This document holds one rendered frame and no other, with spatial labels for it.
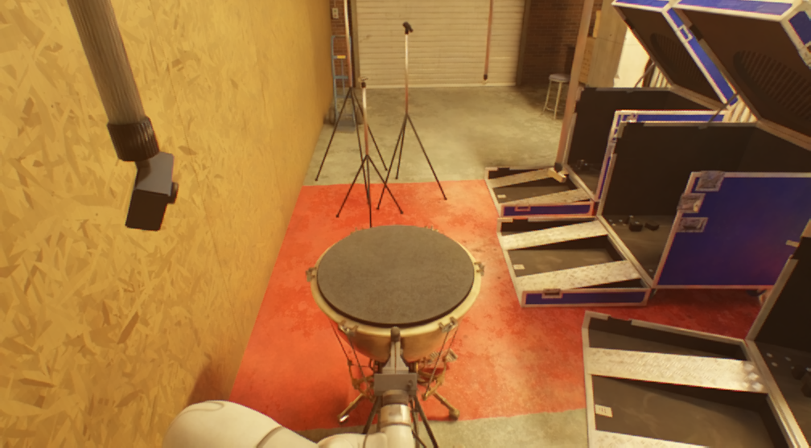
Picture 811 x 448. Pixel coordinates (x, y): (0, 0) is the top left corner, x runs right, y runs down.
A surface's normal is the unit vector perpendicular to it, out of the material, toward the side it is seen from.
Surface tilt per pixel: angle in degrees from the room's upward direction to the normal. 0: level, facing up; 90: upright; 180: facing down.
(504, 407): 0
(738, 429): 1
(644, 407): 1
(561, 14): 90
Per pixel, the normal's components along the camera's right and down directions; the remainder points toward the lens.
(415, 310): 0.00, -0.88
